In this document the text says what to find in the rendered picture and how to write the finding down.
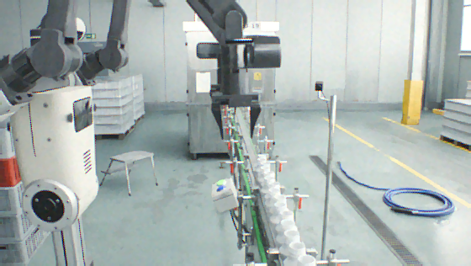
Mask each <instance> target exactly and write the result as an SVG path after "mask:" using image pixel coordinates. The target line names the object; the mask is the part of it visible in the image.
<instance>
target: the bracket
mask: <svg viewBox="0 0 471 266"><path fill-rule="evenodd" d="M243 110H244V111H245V114H246V115H248V116H247V119H248V120H249V122H250V123H251V121H250V118H251V116H250V115H251V110H250V107H248V109H247V107H245V109H243ZM243 110H241V111H242V115H244V113H243ZM222 111H225V116H223V118H225V123H226V124H225V125H226V127H223V129H226V135H227V139H226V140H227V141H224V143H228V150H229V151H228V154H229V156H230V162H225V164H230V176H233V183H234V185H235V189H236V191H237V193H238V194H237V197H236V198H237V200H238V203H239V206H238V232H237V237H238V242H237V247H238V250H242V248H243V247H244V246H250V245H253V236H251V244H244V243H243V241H242V238H243V237H244V235H251V234H253V225H252V226H251V232H250V233H244V232H243V231H242V203H243V200H251V201H254V203H251V208H252V211H257V210H258V206H259V204H258V203H256V201H257V200H258V196H257V195H256V194H258V189H259V186H252V188H251V190H252V193H253V194H252V195H251V196H249V197H246V194H245V193H244V197H243V193H242V192H244V191H246V185H245V184H244V190H243V189H238V190H237V188H236V173H238V172H239V171H240V166H239V171H236V167H237V165H239V164H244V165H246V167H245V168H244V169H243V170H244V172H245V173H249V169H250V168H248V167H247V165H248V164H249V162H248V160H247V159H249V156H250V153H245V155H244V157H245V159H246V160H245V161H244V162H240V159H239V162H237V159H236V157H237V156H233V153H235V152H233V147H236V143H239V144H242V143H243V140H242V139H243V135H239V138H240V140H238V141H233V139H234V136H230V135H233V134H234V130H233V134H231V133H230V130H231V129H234V128H236V129H237V130H236V131H235V133H236V134H239V131H238V129H239V126H238V125H239V121H236V120H235V118H236V117H235V115H236V113H235V114H234V113H233V111H234V110H233V108H231V109H228V107H227V105H226V106H225V109H222ZM228 111H232V113H231V115H234V116H229V114H228ZM246 111H247V112H248V113H246ZM244 117H245V116H244ZM229 118H233V119H234V120H233V122H234V123H235V124H236V125H237V126H233V127H232V125H231V124H232V121H231V123H229ZM247 119H246V117H245V122H246V123H247V127H248V130H250V129H251V127H249V123H248V121H247ZM254 128H257V134H256V135H254V136H255V137H256V139H257V142H258V144H259V143H264V153H263V154H265V155H266V159H268V158H269V156H268V153H267V149H269V144H270V143H272V142H273V141H268V140H267V136H264V141H259V134H261V128H264V126H259V122H257V126H254ZM234 143H235V146H233V145H234ZM255 144H256V145H255V146H254V147H255V148H256V150H257V154H258V153H259V151H258V149H259V148H258V145H257V143H256V141H255ZM243 147H244V146H242V145H240V146H239V149H240V150H243ZM267 162H269V161H268V160H267ZM269 163H270V164H275V165H276V178H275V179H276V181H278V173H281V165H282V163H286V161H280V160H279V155H276V159H275V162H269ZM279 190H280V192H281V194H282V193H284V191H286V189H285V188H284V186H283V185H279ZM298 190H299V189H298V188H294V192H293V195H288V196H286V198H285V199H294V207H293V215H294V223H295V225H296V226H297V211H298V209H299V210H301V200H302V198H309V196H308V195H307V194H298ZM305 249H306V251H307V253H308V254H309V255H310V256H312V257H314V258H315V259H316V255H318V252H316V250H315V247H314V246H309V247H305ZM279 253H280V252H279V250H278V247H275V248H269V249H268V251H267V254H268V257H269V260H267V262H266V263H255V261H254V253H248V254H247V258H246V264H232V266H277V263H276V261H275V260H278V254H279ZM341 264H349V260H348V259H347V260H337V259H336V250H335V249H330V255H327V257H326V260H319V261H316V260H315V266H341Z"/></svg>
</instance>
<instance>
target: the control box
mask: <svg viewBox="0 0 471 266"><path fill-rule="evenodd" d="M220 185H224V186H225V187H224V188H223V189H222V190H218V187H219V186H220ZM236 197H237V191H236V187H235V185H234V183H233V181H232V179H231V178H228V179H224V182H223V183H222V184H218V182H216V183H213V186H212V200H213V201H214V204H215V207H216V209H217V211H218V213H222V212H224V211H226V210H230V215H231V219H232V220H233V223H234V226H235V229H236V231H238V229H237V227H236V223H235V221H234V219H236V221H237V222H238V217H237V215H236V214H235V210H234V208H235V207H237V206H239V203H238V200H237V198H236ZM233 217H234V218H233ZM243 221H244V224H243V223H242V229H243V230H244V232H245V233H250V232H251V229H250V228H249V231H248V230H247V229H246V222H245V220H243Z"/></svg>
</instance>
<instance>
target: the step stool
mask: <svg viewBox="0 0 471 266"><path fill-rule="evenodd" d="M152 156H153V153H151V152H144V151H140V150H136V151H133V152H127V153H125V154H121V155H118V156H115V157H111V158H110V160H111V162H110V164H109V165H108V168H106V169H103V170H100V173H105V175H104V176H103V179H102V181H101V183H100V186H101V185H102V184H103V181H104V180H105V178H106V176H107V175H115V174H117V173H121V172H123V171H126V175H127V181H128V188H129V196H131V192H130V184H129V178H128V176H129V174H130V171H131V169H132V168H136V167H138V165H136V164H135V161H137V160H140V159H142V158H146V157H151V162H152V168H153V173H154V179H155V183H156V186H158V184H157V181H156V173H155V169H154V165H153V161H152ZM113 161H117V162H124V163H121V164H119V165H115V166H113V167H111V165H112V163H113ZM130 162H133V163H130ZM127 170H129V171H127Z"/></svg>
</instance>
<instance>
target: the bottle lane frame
mask: <svg viewBox="0 0 471 266"><path fill-rule="evenodd" d="M233 130H234V134H233ZM232 134H233V135H232V136H234V139H233V141H238V140H239V139H238V135H237V134H236V128H234V129H232ZM239 145H240V144H239V143H236V147H234V149H235V155H236V156H237V157H236V159H237V162H239V159H240V162H244V160H243V156H242V152H241V150H240V149H239ZM239 166H240V171H239ZM244 167H245V165H244V164H239V165H237V169H238V171H239V172H238V174H239V173H240V174H241V189H243V190H244V184H245V185H246V191H244V192H242V193H243V197H244V193H245V194H246V197H249V196H251V191H250V184H249V181H248V177H247V174H246V173H245V172H244V170H243V169H244ZM243 203H244V208H245V213H246V222H247V230H248V231H249V228H250V229H251V226H252V225H253V234H251V235H252V236H253V245H250V247H251V252H252V253H254V261H255V263H266V262H267V259H266V255H265V253H264V246H263V240H262V235H261V233H260V229H259V225H258V222H257V221H258V219H257V216H256V212H255V211H252V208H251V203H253V201H251V200H243Z"/></svg>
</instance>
